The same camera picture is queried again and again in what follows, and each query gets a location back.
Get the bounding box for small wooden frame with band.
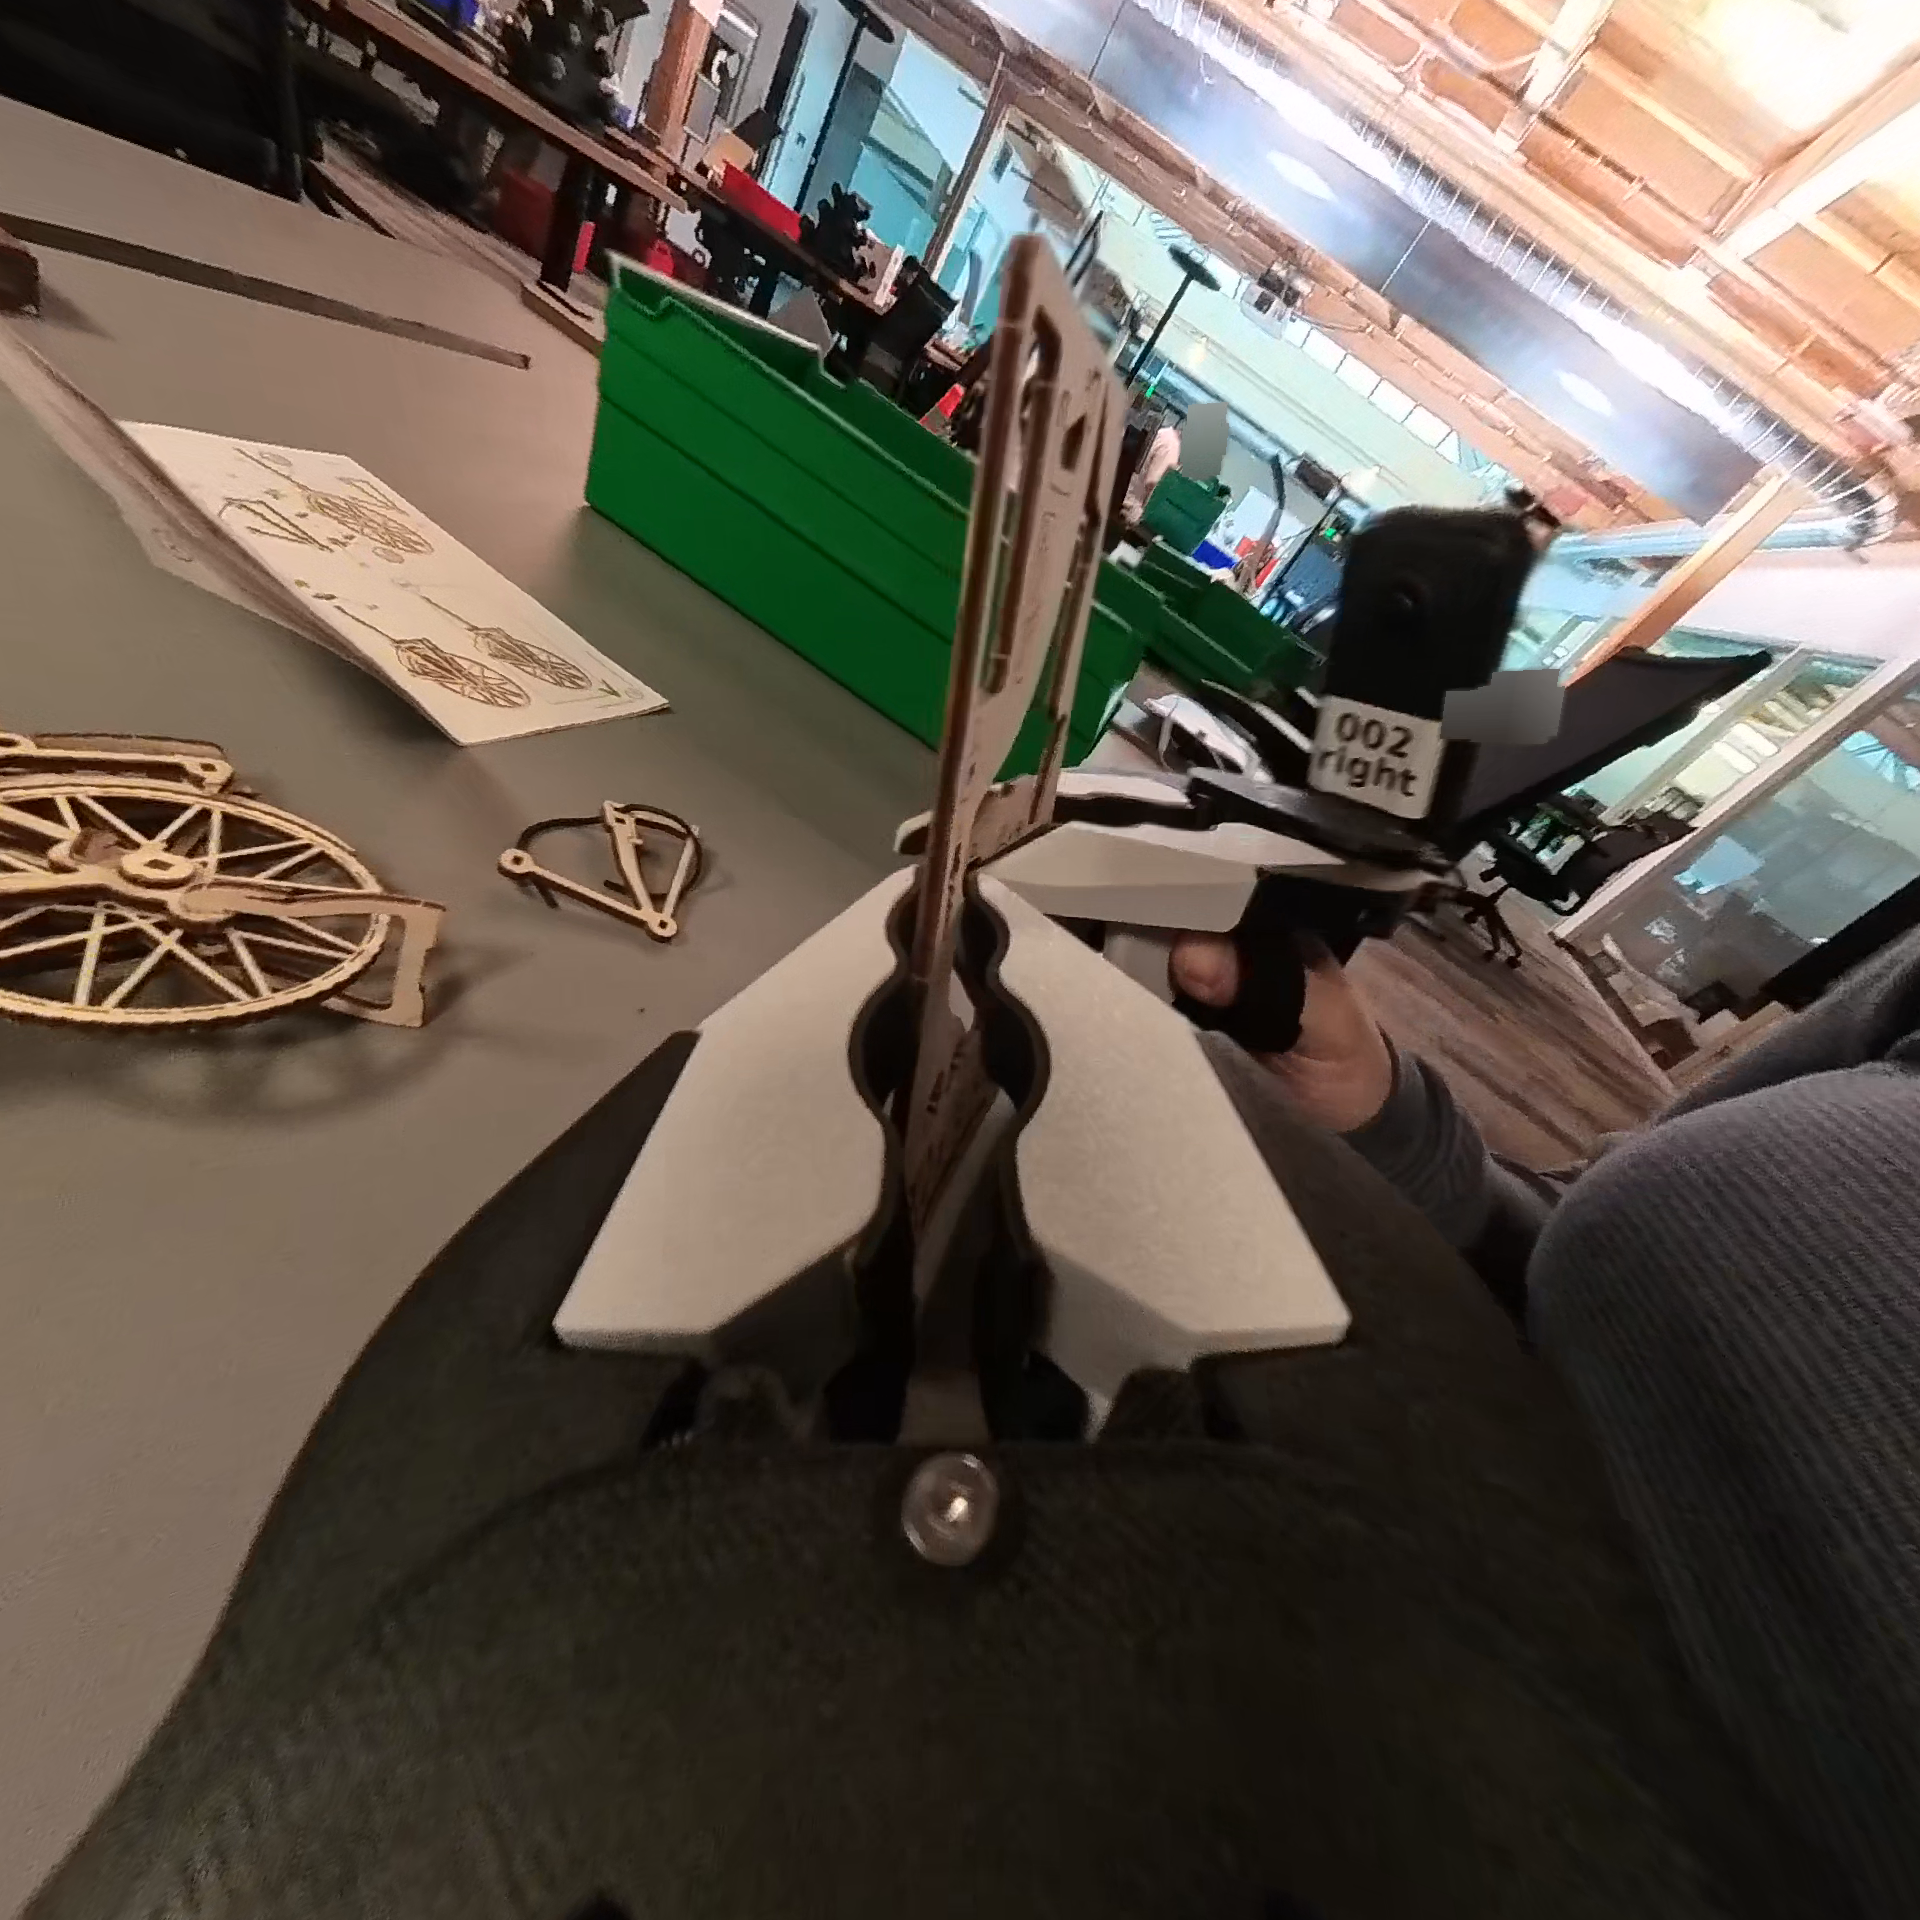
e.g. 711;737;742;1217
499;801;707;945

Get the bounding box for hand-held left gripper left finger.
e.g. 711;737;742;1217
550;874;924;1370

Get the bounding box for brown workbench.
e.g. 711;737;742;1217
300;0;707;303

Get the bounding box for wooden parts sheet curved cutout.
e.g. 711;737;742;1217
900;232;1129;1248

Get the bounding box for black office chair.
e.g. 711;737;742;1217
1447;795;1592;962

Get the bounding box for wooden bicycle model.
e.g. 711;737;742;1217
0;730;448;1031

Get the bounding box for person's right forearm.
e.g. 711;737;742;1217
1358;1050;1567;1315

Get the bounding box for black angled panel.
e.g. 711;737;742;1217
1430;647;1775;869

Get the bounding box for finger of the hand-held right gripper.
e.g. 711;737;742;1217
895;810;1280;965
1046;762;1212;827

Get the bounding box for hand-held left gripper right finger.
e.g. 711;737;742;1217
971;883;1356;1432

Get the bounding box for assembly instruction booklet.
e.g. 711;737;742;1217
0;323;672;749

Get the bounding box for person's right hand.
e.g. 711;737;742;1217
1168;919;1407;1125

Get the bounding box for green storage bin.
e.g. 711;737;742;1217
1113;532;1327;695
585;257;1149;781

